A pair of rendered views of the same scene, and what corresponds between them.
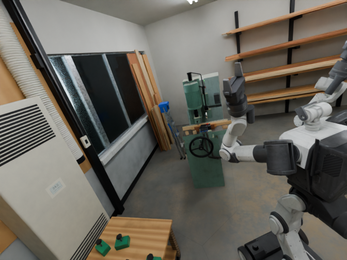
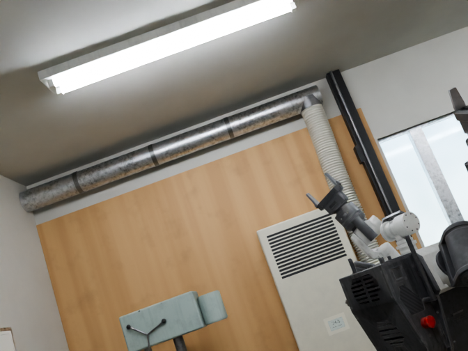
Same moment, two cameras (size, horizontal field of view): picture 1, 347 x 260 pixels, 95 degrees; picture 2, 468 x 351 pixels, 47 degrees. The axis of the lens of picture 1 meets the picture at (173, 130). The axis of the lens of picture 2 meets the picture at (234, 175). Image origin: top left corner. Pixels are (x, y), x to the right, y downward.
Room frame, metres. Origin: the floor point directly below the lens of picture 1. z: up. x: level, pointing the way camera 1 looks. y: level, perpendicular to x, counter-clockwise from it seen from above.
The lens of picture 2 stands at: (-0.34, -2.06, 1.37)
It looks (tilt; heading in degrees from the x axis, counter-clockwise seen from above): 13 degrees up; 70
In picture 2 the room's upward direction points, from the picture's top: 20 degrees counter-clockwise
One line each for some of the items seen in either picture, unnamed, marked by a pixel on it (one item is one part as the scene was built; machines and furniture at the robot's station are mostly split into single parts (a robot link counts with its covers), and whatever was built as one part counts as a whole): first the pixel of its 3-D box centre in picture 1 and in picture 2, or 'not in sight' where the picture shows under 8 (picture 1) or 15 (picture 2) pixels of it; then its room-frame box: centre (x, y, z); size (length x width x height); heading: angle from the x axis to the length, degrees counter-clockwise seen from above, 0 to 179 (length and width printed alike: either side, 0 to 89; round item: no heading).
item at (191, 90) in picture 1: (192, 96); not in sight; (1.95, -0.34, 1.35); 0.18 x 0.18 x 0.31
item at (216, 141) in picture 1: (200, 133); not in sight; (2.07, -0.36, 0.76); 0.57 x 0.45 x 0.09; 168
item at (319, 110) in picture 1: (314, 114); (401, 230); (0.63, -0.64, 1.44); 0.10 x 0.07 x 0.09; 100
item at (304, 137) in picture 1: (322, 158); (414, 301); (0.57, -0.64, 1.23); 0.34 x 0.30 x 0.36; 100
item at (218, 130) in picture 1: (205, 132); not in sight; (1.82, -0.39, 0.87); 0.61 x 0.30 x 0.06; 78
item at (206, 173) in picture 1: (204, 156); not in sight; (2.07, -0.36, 0.36); 0.58 x 0.45 x 0.71; 168
